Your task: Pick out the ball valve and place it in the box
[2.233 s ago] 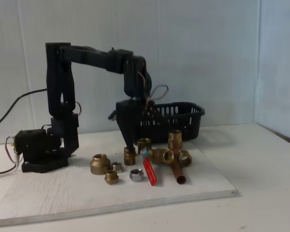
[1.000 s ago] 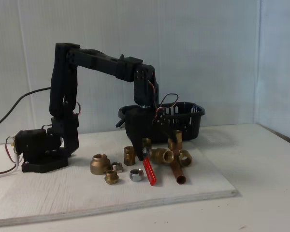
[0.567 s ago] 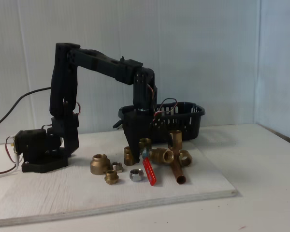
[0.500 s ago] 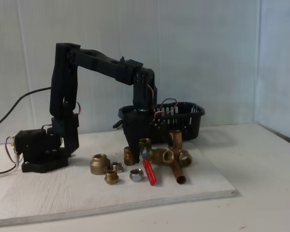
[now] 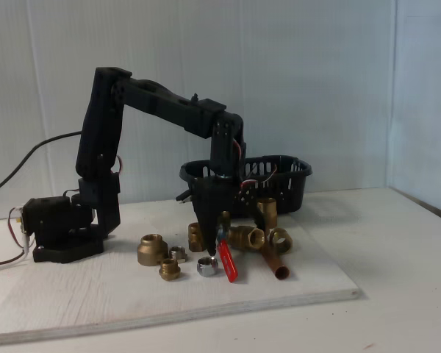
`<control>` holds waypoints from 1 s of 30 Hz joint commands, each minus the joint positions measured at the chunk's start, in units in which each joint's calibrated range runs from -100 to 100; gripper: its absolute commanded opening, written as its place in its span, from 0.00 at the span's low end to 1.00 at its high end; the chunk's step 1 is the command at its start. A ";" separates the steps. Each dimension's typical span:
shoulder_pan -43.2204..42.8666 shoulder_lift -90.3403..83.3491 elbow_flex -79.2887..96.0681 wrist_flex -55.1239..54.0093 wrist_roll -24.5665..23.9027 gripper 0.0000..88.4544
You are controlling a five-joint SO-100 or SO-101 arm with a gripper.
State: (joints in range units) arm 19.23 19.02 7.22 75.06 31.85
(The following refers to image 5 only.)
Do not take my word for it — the brass threaded sleeve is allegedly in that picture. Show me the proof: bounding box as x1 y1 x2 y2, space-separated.
256 197 279 229

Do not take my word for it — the chrome hex nut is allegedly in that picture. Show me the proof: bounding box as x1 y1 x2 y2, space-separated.
196 256 220 277

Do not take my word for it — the brass hex fitting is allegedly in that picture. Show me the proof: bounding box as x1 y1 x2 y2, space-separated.
187 222 207 253

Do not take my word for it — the brass hex nipple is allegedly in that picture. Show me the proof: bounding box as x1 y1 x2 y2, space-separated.
268 227 293 255

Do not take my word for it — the black power cable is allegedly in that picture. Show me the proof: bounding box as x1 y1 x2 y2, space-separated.
0 131 84 198

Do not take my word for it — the white cable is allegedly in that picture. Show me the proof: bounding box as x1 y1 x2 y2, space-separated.
0 231 36 275

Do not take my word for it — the white wooden board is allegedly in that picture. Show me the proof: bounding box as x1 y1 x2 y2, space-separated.
0 200 365 346

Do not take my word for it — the gripper servo wire bundle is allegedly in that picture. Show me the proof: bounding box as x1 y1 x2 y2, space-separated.
233 138 279 189

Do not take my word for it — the large brass reducer coupling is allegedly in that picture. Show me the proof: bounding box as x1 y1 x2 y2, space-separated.
136 233 169 266

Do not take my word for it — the small brass threaded nipple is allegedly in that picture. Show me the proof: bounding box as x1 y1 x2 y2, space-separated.
158 257 180 282

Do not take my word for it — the copper pipe piece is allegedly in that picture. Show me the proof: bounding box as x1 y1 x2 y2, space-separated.
259 244 291 281

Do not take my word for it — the brass ball valve red handle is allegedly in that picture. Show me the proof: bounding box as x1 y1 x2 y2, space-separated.
216 211 266 284

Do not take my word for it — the small nickel hex nipple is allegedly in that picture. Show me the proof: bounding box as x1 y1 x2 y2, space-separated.
168 246 187 264

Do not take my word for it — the black slotted plastic basket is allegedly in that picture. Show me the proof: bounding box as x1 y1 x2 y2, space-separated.
179 154 313 218

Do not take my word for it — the red wire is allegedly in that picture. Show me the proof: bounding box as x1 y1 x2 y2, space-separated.
0 206 27 268

